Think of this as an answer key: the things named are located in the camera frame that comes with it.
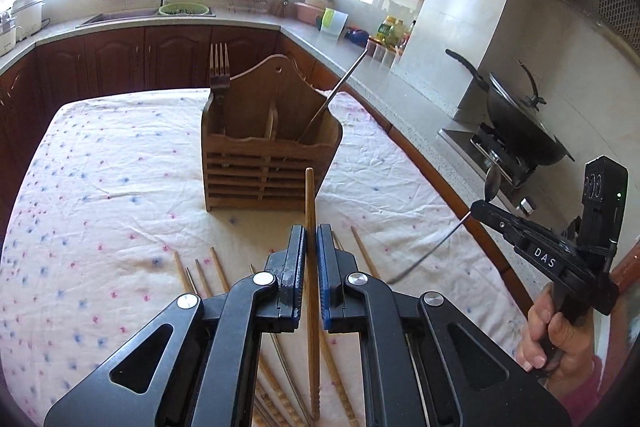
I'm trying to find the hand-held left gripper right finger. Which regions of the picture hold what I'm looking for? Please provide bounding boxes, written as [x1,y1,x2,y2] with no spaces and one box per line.
[315,223,571,427]

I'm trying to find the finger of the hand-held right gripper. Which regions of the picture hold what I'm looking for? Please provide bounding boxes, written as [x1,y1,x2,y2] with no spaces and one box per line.
[470,200,531,240]

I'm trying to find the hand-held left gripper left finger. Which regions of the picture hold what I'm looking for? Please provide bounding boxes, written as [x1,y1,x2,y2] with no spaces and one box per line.
[44,224,307,427]

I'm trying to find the long wooden chopstick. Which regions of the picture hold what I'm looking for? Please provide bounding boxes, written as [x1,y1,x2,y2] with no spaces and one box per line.
[305,167,322,422]

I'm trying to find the pile of wooden chopsticks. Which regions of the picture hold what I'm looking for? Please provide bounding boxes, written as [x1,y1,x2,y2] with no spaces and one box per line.
[172,227,381,427]

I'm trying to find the wooden utensil holder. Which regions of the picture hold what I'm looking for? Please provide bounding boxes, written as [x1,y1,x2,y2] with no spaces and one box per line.
[201,55,345,212]

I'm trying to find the person's right forearm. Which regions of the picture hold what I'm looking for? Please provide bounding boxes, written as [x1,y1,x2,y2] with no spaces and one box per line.
[550,354,608,427]

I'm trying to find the person's right hand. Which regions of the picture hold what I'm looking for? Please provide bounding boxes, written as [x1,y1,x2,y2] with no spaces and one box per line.
[516,279,601,388]

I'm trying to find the gas stove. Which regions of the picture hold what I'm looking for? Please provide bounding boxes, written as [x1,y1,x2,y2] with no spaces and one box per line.
[439,122,546,200]

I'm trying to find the black wok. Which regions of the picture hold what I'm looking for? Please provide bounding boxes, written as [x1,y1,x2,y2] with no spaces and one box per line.
[445,49,576,166]

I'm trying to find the glass wok lid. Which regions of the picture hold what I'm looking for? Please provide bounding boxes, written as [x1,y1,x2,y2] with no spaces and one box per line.
[487,61,558,142]

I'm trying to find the speckled kitchen countertop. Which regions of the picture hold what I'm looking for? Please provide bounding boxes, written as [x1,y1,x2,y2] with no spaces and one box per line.
[0,2,586,268]

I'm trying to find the floral tablecloth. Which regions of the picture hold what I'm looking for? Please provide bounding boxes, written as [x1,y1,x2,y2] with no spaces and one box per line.
[0,87,531,427]

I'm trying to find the metal fork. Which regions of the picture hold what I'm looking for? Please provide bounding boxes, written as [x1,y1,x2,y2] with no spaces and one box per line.
[209,43,232,108]

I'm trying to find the green and white pitcher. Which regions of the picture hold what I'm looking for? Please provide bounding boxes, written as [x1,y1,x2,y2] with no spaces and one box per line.
[320,8,349,36]

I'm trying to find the pink plastic basin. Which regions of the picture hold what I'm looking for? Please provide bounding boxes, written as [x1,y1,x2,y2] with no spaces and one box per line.
[294,1,326,25]

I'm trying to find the wooden base cabinets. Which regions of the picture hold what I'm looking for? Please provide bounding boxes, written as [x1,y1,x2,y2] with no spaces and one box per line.
[0,25,536,323]

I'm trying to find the green colander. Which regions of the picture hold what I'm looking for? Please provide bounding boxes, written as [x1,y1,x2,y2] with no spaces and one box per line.
[158,2,211,18]

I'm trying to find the kitchen sink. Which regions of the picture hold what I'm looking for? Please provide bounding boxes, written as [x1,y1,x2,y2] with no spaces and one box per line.
[75,7,218,28]

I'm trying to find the white rice cooker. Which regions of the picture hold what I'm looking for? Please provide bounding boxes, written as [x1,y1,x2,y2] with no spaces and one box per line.
[10,0,45,42]

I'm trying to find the long-handled metal spoon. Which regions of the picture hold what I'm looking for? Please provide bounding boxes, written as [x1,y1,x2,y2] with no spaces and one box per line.
[297,48,370,144]

